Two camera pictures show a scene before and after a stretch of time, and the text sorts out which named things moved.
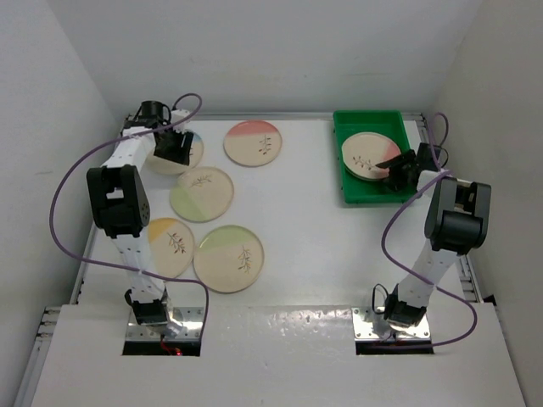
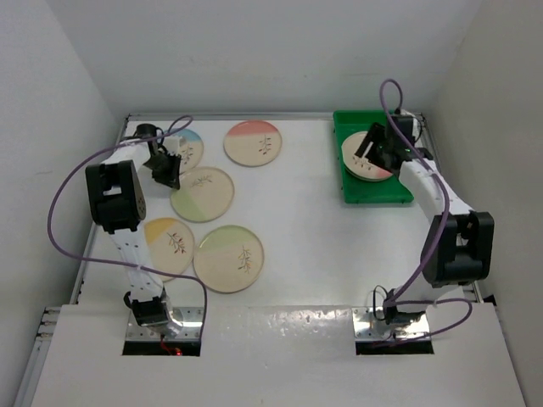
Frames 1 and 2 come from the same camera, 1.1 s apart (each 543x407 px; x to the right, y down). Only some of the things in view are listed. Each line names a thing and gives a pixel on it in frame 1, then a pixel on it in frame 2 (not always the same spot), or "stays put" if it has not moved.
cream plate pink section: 362,152 stays put
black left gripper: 178,153 -> 171,178
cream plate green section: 201,194 stays put
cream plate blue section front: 367,169 stays put
